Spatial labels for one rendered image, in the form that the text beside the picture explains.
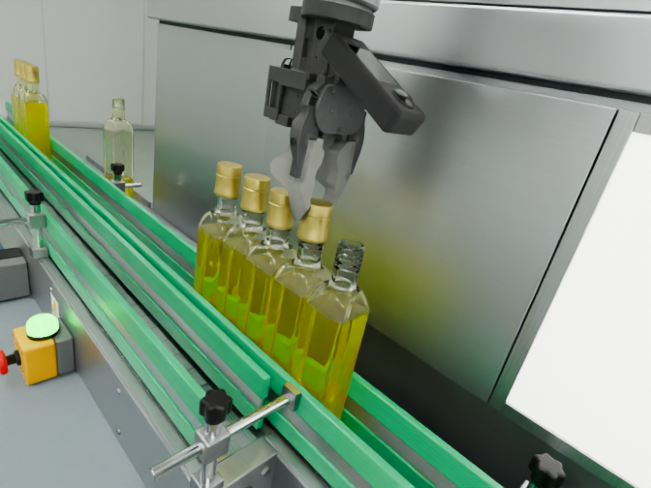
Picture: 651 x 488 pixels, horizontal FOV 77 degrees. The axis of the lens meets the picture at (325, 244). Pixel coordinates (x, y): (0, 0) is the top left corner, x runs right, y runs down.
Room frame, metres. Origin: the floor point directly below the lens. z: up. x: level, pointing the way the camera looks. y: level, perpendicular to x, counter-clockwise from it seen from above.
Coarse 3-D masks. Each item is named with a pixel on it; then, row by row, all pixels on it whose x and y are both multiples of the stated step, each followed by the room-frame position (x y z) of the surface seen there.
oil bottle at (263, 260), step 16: (256, 256) 0.46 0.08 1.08; (272, 256) 0.45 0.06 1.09; (288, 256) 0.46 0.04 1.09; (256, 272) 0.45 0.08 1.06; (272, 272) 0.44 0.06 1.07; (256, 288) 0.45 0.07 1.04; (240, 304) 0.47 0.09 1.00; (256, 304) 0.45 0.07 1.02; (240, 320) 0.47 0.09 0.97; (256, 320) 0.45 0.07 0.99; (256, 336) 0.44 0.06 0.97
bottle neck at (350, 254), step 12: (348, 240) 0.41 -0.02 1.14; (336, 252) 0.40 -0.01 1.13; (348, 252) 0.39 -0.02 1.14; (360, 252) 0.39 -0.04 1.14; (336, 264) 0.39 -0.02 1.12; (348, 264) 0.39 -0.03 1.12; (360, 264) 0.40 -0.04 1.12; (336, 276) 0.39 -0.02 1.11; (348, 276) 0.39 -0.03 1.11; (336, 288) 0.39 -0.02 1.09; (348, 288) 0.39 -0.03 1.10
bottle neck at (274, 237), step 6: (270, 228) 0.46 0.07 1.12; (270, 234) 0.46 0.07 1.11; (276, 234) 0.46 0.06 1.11; (282, 234) 0.46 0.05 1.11; (288, 234) 0.47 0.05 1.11; (264, 240) 0.47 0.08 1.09; (270, 240) 0.46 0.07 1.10; (276, 240) 0.46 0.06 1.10; (282, 240) 0.47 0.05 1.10; (288, 240) 0.48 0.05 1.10; (276, 246) 0.46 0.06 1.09; (282, 246) 0.47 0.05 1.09
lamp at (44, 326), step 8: (32, 320) 0.52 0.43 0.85; (40, 320) 0.53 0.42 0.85; (48, 320) 0.53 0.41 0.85; (56, 320) 0.54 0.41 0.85; (32, 328) 0.51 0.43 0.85; (40, 328) 0.52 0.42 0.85; (48, 328) 0.52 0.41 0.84; (56, 328) 0.54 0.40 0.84; (32, 336) 0.51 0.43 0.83; (40, 336) 0.52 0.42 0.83; (48, 336) 0.52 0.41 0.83
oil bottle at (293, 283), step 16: (288, 272) 0.42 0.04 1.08; (304, 272) 0.42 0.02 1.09; (320, 272) 0.43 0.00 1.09; (272, 288) 0.43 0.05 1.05; (288, 288) 0.42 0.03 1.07; (304, 288) 0.41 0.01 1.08; (272, 304) 0.43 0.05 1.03; (288, 304) 0.41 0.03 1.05; (304, 304) 0.40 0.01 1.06; (272, 320) 0.43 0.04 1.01; (288, 320) 0.41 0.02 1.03; (272, 336) 0.42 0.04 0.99; (288, 336) 0.41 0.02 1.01; (272, 352) 0.42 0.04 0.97; (288, 352) 0.40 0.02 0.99; (288, 368) 0.40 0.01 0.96
